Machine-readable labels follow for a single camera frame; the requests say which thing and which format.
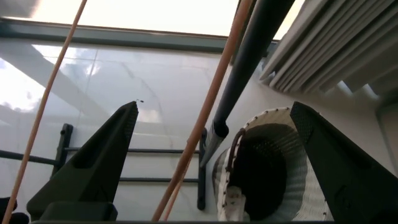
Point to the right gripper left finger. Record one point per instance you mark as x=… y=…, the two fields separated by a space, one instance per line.
x=90 y=168

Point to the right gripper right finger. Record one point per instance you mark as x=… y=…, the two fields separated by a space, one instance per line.
x=351 y=174

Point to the cream printed garment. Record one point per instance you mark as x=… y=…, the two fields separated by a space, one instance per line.
x=233 y=205

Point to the pink clothes hanger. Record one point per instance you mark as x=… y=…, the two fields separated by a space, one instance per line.
x=213 y=84
x=66 y=46

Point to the white laundry basket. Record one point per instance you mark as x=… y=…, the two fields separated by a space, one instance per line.
x=298 y=186

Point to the black clothes rack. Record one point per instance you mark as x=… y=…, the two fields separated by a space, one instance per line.
x=250 y=62

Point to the window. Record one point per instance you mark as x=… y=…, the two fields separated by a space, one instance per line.
x=124 y=37

